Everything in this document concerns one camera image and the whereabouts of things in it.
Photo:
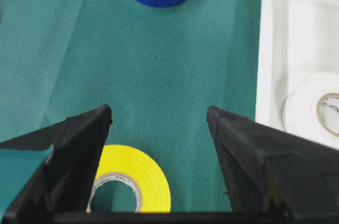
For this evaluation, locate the green table cloth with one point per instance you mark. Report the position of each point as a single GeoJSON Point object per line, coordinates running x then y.
{"type": "Point", "coordinates": [159, 69]}

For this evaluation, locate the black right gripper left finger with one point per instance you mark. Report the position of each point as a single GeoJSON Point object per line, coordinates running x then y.
{"type": "Point", "coordinates": [52, 170]}

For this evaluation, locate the yellow tape roll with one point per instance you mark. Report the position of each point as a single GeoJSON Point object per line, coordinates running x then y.
{"type": "Point", "coordinates": [137, 170]}

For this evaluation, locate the white plastic tray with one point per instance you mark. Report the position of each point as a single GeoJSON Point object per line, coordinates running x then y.
{"type": "Point", "coordinates": [298, 38]}

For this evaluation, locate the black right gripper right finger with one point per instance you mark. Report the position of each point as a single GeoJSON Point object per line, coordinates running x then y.
{"type": "Point", "coordinates": [273, 172]}

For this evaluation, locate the white tape roll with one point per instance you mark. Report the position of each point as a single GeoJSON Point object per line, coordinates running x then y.
{"type": "Point", "coordinates": [311, 109]}

